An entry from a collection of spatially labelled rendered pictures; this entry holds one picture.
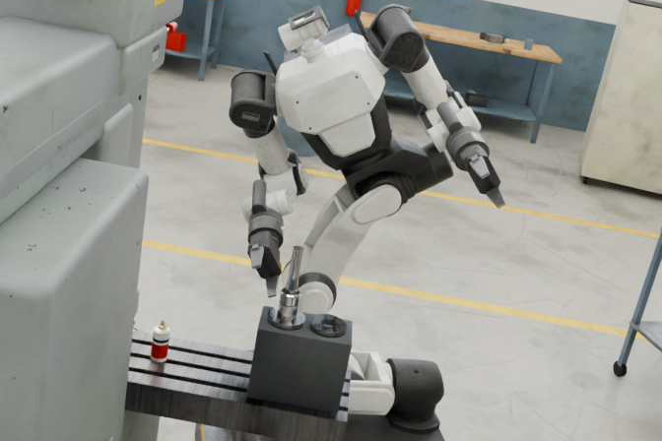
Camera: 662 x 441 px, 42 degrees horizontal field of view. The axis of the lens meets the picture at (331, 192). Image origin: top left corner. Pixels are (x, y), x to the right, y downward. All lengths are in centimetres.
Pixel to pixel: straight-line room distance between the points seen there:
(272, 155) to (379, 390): 78
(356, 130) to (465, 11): 724
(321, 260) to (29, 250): 130
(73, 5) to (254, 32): 789
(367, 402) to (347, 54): 105
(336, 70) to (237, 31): 740
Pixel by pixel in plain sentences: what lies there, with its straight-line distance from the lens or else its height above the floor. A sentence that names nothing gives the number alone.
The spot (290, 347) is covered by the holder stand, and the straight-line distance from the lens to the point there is 199.
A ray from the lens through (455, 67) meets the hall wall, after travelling 950.
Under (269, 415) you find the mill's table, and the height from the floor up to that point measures 91.
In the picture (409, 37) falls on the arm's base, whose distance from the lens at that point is 219.
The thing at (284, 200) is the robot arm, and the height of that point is 133.
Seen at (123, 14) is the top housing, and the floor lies 180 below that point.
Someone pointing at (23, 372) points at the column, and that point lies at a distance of 120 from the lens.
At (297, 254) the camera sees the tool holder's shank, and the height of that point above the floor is 130.
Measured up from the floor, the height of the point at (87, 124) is 163.
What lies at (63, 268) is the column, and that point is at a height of 155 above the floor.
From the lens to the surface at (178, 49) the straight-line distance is 884.
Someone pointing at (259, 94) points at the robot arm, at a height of 154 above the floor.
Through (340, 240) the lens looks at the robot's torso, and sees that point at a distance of 238.
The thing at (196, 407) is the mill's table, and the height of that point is 90.
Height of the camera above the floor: 209
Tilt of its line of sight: 20 degrees down
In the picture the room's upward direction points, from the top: 11 degrees clockwise
